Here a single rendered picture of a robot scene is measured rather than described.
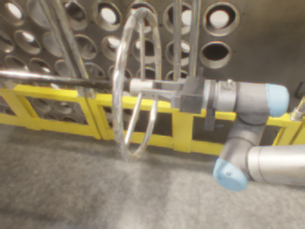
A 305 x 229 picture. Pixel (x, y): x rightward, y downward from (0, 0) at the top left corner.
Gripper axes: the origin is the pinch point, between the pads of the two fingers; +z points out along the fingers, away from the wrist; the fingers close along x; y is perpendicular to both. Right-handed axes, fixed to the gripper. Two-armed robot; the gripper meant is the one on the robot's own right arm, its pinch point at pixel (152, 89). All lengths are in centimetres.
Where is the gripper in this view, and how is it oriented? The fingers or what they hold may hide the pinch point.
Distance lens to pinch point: 61.4
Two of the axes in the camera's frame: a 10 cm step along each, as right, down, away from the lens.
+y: 0.0, -8.8, -4.7
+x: -2.4, 4.6, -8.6
